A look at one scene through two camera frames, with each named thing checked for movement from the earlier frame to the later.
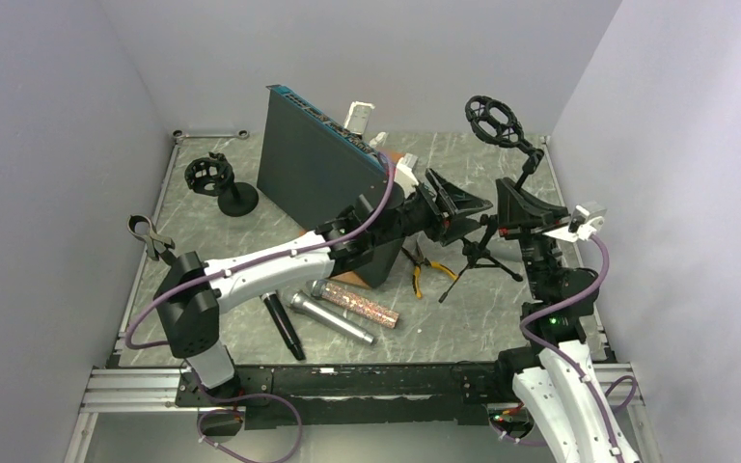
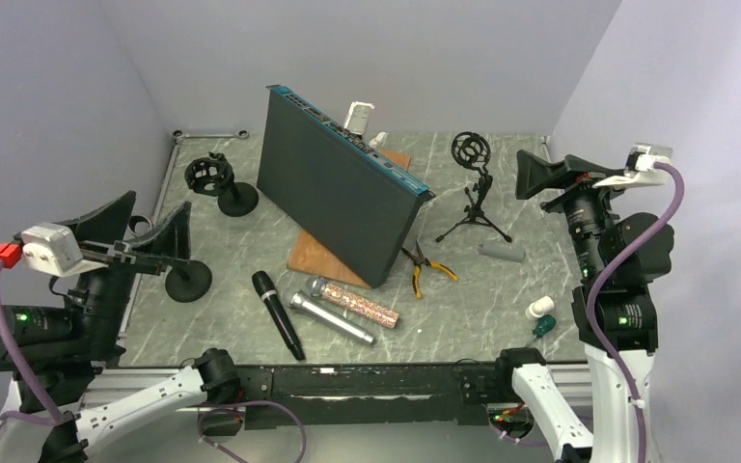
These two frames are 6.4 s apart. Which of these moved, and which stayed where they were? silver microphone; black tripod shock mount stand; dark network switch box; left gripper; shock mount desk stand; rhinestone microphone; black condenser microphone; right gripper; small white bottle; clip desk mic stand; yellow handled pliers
Moved: right gripper; black tripod shock mount stand; left gripper; clip desk mic stand
Stayed: silver microphone; black condenser microphone; dark network switch box; yellow handled pliers; small white bottle; shock mount desk stand; rhinestone microphone
